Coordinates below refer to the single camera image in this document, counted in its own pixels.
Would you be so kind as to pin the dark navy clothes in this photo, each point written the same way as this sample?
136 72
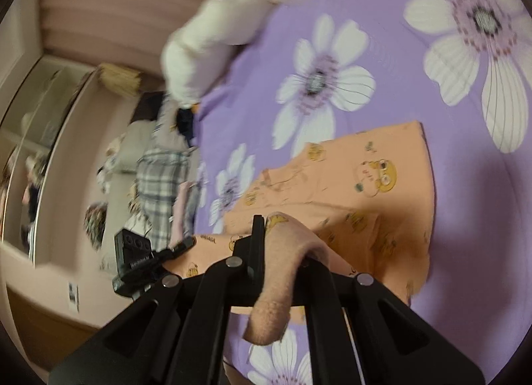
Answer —
187 125

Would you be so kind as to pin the white fluffy blanket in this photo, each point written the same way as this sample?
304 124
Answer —
203 44

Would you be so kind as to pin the mirrored wardrobe door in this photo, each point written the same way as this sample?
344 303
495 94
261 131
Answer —
29 152

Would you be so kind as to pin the leopard print cushion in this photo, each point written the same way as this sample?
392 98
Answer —
94 225

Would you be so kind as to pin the yellow pleated fabric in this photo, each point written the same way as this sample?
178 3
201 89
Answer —
120 79

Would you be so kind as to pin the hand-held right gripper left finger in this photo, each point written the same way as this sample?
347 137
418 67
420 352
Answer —
257 243

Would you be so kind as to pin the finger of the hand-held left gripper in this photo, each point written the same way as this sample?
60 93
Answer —
181 245

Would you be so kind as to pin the dark brown cushion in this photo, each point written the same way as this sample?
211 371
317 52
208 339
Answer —
147 106

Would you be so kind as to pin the pale pink garment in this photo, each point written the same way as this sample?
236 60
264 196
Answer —
181 210

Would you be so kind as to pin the beige pillow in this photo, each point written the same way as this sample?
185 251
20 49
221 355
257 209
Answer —
135 148

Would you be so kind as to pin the orange printed long-sleeve shirt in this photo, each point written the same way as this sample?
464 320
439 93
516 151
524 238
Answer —
332 168

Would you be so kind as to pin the beige curtain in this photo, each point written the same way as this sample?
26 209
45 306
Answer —
124 6

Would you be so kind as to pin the purple floral bedsheet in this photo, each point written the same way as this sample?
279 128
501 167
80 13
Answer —
457 222

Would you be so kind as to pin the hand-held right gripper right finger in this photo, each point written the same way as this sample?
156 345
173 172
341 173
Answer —
324 285

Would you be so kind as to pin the grey plaid blanket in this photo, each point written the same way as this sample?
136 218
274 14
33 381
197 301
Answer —
160 177

